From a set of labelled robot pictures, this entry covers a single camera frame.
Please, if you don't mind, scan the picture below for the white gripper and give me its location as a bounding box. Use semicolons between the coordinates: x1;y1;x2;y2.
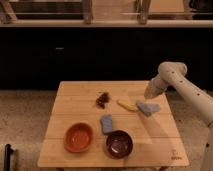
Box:
144;75;168;99

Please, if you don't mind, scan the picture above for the blue grey towel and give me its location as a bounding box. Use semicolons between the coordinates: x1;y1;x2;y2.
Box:
136;102;160;117

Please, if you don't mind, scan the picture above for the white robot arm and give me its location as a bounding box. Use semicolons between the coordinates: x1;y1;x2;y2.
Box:
144;62;213;171

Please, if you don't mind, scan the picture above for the purple bowl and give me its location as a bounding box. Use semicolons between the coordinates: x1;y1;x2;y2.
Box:
106;130;133;159

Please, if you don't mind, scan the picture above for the orange bowl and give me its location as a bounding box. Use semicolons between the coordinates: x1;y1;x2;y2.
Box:
64;122;93;153

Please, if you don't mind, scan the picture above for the yellow banana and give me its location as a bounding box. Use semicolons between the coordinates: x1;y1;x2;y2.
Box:
117;100;137;112

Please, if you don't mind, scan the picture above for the dark grape bunch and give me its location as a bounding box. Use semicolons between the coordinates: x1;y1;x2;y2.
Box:
96;92;110;109

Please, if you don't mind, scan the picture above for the wooden folding table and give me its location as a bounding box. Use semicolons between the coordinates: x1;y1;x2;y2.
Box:
38;81;189;168

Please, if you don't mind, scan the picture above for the black object at floor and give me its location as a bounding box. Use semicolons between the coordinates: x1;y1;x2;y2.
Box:
3;144;14;171

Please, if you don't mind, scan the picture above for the wooden shelf rail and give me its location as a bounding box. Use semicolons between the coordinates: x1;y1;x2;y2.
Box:
0;0;213;27

